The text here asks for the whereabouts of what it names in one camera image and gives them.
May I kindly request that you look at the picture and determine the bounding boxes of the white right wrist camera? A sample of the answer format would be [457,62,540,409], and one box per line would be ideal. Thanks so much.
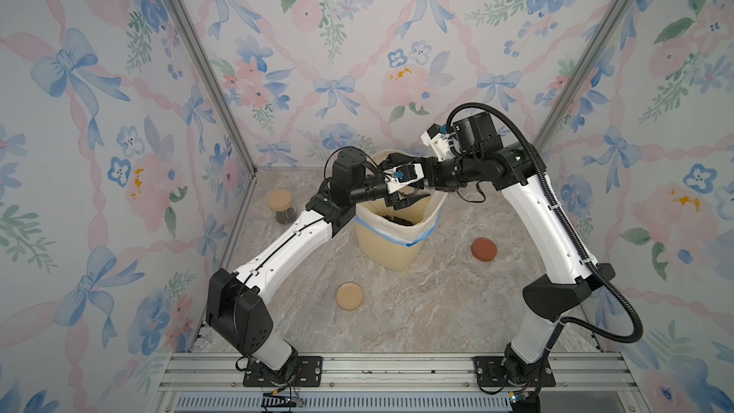
[421,124,459,162]

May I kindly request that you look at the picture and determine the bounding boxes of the aluminium mounting rail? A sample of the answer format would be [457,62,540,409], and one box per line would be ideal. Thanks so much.
[149,353,651,412]

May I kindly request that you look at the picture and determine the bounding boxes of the glass jar light wood lid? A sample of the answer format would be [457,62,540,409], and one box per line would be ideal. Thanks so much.
[268,189,297,225]

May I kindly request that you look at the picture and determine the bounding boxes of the black corrugated cable conduit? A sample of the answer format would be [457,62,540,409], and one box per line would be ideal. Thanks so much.
[445,102,644,344]

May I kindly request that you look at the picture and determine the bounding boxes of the translucent bin liner blue band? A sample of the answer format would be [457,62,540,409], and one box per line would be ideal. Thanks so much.
[349,149,448,248]

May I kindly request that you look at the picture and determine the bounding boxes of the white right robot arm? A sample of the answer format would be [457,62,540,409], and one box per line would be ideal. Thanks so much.
[422,112,615,385]

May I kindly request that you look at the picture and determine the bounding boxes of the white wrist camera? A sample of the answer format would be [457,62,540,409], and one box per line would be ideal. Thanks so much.
[383,163,424,194]
[421,124,459,162]

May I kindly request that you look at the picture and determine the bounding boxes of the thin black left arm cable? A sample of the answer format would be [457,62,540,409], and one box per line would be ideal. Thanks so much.
[322,147,382,182]

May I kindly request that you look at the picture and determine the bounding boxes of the red jar lid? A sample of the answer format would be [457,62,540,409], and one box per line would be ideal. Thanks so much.
[470,237,498,262]

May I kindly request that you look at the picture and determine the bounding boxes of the tan jar lid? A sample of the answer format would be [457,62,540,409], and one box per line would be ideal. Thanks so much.
[336,282,364,312]

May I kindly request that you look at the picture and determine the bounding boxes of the cream ribbed trash bin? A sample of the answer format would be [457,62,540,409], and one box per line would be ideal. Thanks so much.
[355,215,441,271]

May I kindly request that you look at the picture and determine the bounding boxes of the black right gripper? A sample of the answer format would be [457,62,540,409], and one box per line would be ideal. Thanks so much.
[406,154,483,189]

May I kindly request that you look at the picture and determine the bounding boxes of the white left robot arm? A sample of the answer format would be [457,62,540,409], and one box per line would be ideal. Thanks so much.
[205,146,437,382]

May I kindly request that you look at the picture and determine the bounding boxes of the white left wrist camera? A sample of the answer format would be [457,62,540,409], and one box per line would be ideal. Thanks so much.
[383,163,424,194]

